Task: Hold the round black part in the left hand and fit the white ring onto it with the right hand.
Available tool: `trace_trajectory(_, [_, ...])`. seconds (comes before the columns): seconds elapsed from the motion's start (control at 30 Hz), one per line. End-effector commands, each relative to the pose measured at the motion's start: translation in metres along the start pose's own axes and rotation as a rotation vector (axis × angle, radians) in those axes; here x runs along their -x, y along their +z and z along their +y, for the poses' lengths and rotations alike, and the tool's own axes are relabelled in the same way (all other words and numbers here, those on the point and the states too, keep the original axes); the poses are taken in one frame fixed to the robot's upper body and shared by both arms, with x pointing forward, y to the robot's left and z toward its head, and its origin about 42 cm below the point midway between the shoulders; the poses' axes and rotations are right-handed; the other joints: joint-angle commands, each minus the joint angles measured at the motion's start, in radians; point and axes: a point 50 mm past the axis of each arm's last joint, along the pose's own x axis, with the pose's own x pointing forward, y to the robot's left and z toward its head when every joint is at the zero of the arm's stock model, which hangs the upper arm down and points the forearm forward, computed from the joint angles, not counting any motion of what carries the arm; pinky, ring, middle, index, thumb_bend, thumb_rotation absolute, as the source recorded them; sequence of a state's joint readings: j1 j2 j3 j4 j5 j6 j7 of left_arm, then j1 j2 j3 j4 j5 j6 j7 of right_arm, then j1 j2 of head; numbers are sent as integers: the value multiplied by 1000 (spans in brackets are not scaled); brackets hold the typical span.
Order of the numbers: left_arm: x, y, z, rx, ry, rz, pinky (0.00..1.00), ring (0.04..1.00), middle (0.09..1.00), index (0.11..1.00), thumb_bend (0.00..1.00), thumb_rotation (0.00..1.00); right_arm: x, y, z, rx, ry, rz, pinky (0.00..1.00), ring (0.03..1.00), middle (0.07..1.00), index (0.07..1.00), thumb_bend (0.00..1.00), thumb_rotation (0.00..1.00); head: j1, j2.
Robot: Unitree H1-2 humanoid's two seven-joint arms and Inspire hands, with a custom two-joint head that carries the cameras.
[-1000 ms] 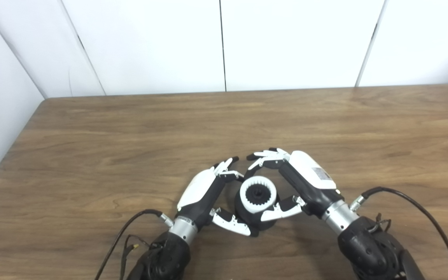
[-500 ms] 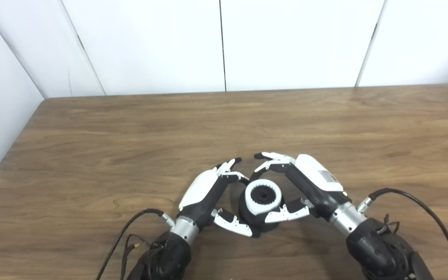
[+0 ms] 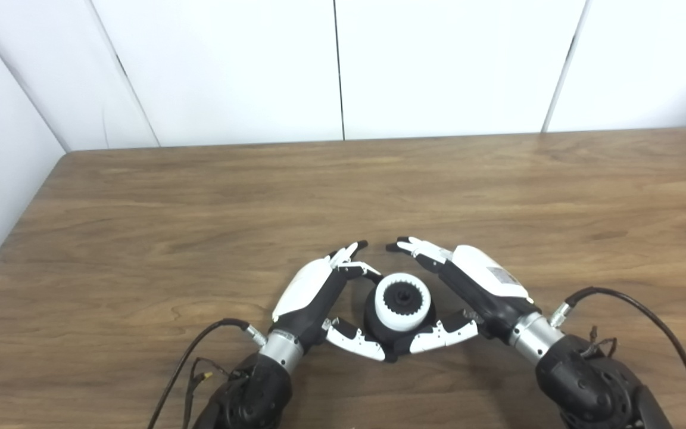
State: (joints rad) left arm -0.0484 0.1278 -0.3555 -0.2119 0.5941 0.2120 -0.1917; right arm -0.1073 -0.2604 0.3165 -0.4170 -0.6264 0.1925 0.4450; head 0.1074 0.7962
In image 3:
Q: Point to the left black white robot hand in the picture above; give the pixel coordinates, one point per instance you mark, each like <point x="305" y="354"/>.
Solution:
<point x="310" y="298"/>

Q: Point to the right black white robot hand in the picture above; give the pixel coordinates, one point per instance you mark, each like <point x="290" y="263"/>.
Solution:
<point x="486" y="286"/>

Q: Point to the round black plastic part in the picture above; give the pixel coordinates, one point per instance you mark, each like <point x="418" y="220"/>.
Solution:
<point x="398" y="344"/>

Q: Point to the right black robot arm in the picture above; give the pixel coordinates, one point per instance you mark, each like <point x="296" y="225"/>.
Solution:
<point x="587" y="387"/>

